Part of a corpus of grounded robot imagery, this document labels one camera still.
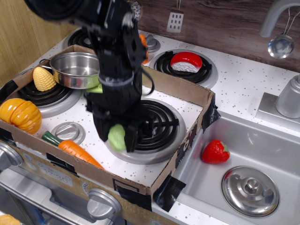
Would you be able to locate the silver metal pot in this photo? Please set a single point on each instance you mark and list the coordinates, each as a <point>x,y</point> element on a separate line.
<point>75,70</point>

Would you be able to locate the black front right burner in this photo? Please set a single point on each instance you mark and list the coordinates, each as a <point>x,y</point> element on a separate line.
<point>160,131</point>

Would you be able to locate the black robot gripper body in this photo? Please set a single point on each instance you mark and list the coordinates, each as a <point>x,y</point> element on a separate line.
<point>114,100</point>

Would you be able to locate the silver toy faucet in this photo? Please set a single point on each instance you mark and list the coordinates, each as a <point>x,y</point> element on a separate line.
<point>272,16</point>

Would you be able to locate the yellow toy bottom corner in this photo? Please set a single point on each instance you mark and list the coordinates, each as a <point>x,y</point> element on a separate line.
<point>8,220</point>

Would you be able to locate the silver oven knob right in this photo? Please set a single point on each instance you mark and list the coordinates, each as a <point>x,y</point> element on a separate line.
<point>102,205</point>

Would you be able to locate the silver stove knob back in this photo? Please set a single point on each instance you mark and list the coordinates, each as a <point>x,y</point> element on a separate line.
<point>153,44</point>

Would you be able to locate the silver sink basin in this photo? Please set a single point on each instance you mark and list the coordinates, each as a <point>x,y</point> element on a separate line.
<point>275,153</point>

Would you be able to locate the green toy broccoli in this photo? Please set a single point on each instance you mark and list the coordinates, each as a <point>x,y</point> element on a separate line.
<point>116,138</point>

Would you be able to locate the silver oven knob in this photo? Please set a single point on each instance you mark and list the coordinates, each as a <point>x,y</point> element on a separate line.
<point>9,157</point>
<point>102,205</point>

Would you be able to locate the silver pot lid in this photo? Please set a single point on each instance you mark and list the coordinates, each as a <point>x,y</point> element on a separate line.
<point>250,191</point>

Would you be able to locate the orange toy carrot cone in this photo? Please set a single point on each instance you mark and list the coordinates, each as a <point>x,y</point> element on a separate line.
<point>144,43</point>

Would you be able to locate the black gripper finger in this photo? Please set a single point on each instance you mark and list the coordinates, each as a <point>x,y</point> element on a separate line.
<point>133,134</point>
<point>103,122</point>

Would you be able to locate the black back left burner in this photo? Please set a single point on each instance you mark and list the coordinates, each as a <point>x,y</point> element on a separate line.
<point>79,37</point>

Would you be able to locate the orange toy pumpkin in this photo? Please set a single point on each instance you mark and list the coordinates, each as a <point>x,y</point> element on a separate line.
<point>22,114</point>

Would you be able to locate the silver stove knob front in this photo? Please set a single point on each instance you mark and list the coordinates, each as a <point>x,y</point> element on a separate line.
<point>69,131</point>

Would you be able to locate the silver oven knob left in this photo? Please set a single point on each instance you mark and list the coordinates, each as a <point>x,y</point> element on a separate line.
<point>9,157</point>

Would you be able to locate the brown cardboard fence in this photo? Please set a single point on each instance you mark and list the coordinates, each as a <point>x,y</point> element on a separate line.
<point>131,184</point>

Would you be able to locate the silver stove knob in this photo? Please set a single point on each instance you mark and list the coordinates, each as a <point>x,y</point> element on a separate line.
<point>69,131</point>
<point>153,44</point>

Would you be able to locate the red white toy sushi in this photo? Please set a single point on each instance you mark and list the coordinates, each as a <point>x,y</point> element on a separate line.
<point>186,62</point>

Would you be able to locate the silver hanging spatula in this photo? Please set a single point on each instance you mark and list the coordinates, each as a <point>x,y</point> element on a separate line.
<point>175,19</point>

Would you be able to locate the black front left burner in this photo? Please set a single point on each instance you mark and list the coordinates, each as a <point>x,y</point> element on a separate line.
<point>42,98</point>

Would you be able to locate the black burner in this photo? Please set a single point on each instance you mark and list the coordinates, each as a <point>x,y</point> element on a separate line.
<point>160,131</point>
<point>42,98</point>
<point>162,64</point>
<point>79,37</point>

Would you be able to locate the orange toy carrot green stem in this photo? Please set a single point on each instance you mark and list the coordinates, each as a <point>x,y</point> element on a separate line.
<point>72,148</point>

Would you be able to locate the yellow toy corn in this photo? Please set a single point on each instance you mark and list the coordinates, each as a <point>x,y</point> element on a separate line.
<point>43,79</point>

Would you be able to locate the red toy strawberry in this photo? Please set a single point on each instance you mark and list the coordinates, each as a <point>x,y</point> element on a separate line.
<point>216,152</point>

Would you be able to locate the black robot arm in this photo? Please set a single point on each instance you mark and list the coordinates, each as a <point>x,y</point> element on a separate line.
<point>113,32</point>

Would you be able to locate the silver hanging strainer spoon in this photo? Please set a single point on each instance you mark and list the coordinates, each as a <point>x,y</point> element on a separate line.
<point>137,9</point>

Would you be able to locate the green plastic plate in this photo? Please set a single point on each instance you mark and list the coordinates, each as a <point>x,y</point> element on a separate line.
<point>97,89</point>

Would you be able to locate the black back right burner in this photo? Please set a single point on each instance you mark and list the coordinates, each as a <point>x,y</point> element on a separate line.
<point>162,64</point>

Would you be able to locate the silver hanging ladle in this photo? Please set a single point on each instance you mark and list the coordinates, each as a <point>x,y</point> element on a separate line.
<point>282,46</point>

